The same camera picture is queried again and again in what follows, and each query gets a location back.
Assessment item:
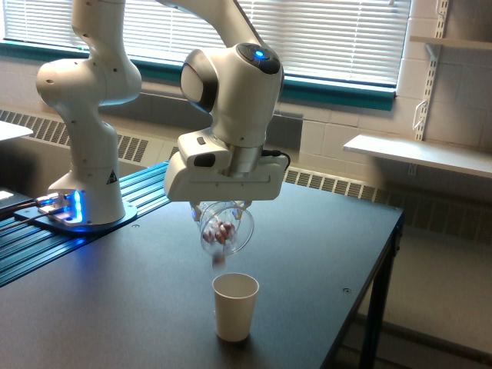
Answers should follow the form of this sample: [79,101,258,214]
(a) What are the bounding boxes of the white table corner left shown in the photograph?
[0,121,33,141]

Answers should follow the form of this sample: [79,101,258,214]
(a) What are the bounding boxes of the baseboard radiator vent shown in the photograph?
[1,110,491,245]

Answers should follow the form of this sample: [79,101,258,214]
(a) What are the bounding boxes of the black table leg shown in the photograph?
[358,215,404,368]

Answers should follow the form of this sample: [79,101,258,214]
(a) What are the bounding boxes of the white shelf rail bracket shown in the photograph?
[411,0,450,141]

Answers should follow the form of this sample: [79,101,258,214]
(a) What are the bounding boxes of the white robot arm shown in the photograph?
[36,1,288,228]

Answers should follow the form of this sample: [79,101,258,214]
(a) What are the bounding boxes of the white paper cup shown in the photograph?
[212,273,259,342]

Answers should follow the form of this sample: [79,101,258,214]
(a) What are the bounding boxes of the black cable at base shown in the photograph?
[0,198,58,231]

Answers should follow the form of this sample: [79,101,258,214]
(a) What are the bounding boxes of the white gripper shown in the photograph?
[164,128,290,222]

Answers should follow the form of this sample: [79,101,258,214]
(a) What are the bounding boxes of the clear plastic cup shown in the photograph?
[192,201,254,260]

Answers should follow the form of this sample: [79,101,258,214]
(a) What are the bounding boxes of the white window blinds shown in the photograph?
[2,1,411,85]

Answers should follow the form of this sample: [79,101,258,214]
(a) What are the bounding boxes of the red and white candies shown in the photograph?
[202,221,235,268]

